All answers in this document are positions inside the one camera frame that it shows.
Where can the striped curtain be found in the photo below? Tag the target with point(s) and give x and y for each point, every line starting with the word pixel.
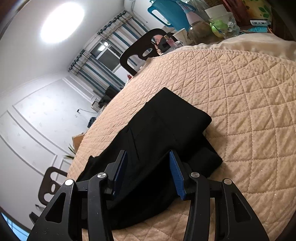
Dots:
pixel 95 73
pixel 122 31

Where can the beige quilted bed cover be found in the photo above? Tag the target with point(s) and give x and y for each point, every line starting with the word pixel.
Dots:
pixel 250 97

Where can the person lying in background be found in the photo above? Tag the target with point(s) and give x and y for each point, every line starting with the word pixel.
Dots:
pixel 161 44

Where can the dark wooden chair left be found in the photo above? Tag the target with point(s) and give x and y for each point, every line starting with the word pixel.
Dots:
pixel 49 185

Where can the window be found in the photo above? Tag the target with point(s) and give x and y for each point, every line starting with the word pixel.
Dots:
pixel 107 55

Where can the glass jar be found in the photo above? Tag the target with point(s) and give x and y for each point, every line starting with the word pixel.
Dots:
pixel 200 32

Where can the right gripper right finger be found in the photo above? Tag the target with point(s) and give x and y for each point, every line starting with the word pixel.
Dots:
pixel 234 217

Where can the blue thermos jug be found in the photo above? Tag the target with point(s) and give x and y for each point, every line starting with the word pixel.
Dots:
pixel 172 12

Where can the green toy in bowl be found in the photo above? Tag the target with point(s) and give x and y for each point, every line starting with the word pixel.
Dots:
pixel 219 28

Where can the dark wooden chair right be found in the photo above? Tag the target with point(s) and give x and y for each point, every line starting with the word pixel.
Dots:
pixel 143 48

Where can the black pants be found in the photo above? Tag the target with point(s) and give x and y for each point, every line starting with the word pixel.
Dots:
pixel 165 123

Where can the white cup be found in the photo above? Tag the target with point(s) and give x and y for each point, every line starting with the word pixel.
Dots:
pixel 182 37

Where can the striped curtain right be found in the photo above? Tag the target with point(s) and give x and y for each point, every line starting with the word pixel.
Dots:
pixel 122 31

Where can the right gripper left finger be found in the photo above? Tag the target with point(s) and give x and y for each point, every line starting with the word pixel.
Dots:
pixel 62 217

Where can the green snake plant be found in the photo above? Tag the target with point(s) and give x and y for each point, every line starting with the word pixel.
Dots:
pixel 72 151

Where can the round ceiling light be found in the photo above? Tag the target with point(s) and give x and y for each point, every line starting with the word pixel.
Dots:
pixel 62 22

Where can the striped curtain left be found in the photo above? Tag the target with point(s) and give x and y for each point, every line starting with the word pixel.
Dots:
pixel 95 73

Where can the dark wooden chair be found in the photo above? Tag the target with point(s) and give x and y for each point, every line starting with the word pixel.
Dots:
pixel 143 48
pixel 49 185

